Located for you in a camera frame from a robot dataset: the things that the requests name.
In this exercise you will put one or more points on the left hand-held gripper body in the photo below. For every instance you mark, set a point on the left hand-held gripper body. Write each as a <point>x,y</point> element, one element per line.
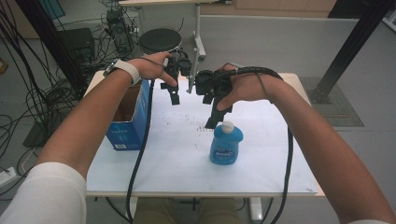
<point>183,67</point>

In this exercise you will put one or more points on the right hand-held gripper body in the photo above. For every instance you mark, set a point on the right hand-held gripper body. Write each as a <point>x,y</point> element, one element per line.
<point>211,82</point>

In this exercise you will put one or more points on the blue detergent bottle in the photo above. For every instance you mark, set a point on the blue detergent bottle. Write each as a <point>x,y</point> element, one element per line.
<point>225,146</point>

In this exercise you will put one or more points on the blue cardboard box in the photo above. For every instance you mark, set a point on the blue cardboard box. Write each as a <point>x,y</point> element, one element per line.
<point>130,133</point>

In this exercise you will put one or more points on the person's left hand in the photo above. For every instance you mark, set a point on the person's left hand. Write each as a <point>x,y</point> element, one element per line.
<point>149,67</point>

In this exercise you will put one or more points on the person's right hand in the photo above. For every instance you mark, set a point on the person's right hand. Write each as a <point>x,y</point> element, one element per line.
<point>252,88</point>

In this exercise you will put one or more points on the black round stool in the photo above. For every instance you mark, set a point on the black round stool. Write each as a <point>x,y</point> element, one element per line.
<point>160,40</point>

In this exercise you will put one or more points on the white band wristwatch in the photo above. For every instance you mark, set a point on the white band wristwatch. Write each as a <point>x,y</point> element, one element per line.
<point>127,68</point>

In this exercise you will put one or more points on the wooden desk with white leg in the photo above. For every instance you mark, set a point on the wooden desk with white leg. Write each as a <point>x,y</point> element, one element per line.
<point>197,25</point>

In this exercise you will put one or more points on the white table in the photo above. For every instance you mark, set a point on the white table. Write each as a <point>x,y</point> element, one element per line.
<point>174,161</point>

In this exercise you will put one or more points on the black computer tower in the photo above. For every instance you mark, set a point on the black computer tower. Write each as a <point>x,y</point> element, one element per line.
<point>120,34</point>

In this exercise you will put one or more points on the black equipment box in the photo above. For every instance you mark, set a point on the black equipment box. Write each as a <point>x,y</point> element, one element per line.
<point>77,42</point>

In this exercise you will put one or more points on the white table leg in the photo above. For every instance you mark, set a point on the white table leg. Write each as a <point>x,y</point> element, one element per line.
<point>134,207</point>
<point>256,210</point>

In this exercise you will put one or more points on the person in beige clothes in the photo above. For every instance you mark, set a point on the person in beige clothes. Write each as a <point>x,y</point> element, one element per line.
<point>155,213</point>

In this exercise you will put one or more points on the teal panel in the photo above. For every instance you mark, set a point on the teal panel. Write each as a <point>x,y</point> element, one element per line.
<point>53,7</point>

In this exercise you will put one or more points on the white power strip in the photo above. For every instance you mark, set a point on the white power strip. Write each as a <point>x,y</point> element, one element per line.
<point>7,177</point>

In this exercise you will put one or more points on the black stand base plate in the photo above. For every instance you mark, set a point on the black stand base plate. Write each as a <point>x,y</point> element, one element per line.
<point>35,137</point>

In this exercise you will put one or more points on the black metal post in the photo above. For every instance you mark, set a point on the black metal post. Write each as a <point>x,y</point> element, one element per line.
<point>351,46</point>

